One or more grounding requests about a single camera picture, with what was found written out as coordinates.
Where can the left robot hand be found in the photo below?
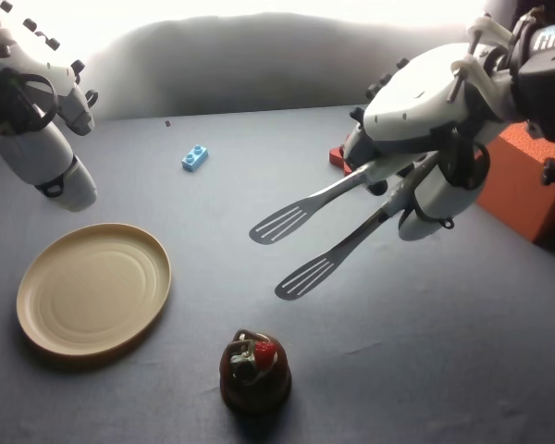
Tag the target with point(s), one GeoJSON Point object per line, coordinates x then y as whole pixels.
{"type": "Point", "coordinates": [28, 152]}

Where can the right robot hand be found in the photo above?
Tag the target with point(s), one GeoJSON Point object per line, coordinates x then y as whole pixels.
{"type": "Point", "coordinates": [411, 106]}

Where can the metal slotted tongs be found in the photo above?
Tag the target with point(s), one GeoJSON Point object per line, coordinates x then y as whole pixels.
{"type": "Point", "coordinates": [282, 224]}

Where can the chocolate cupcake toy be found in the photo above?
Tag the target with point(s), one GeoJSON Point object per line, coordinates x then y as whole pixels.
{"type": "Point", "coordinates": [254, 374]}

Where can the red star block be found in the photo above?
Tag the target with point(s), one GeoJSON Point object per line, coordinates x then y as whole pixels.
{"type": "Point", "coordinates": [335, 157]}

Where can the orange textured box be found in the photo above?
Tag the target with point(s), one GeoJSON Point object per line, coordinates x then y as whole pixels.
{"type": "Point", "coordinates": [518, 185]}

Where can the beige round plate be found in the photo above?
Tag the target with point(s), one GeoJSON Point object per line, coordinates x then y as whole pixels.
{"type": "Point", "coordinates": [92, 287]}

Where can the light blue toy brick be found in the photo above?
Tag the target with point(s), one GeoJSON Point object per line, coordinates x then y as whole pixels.
{"type": "Point", "coordinates": [195, 158]}

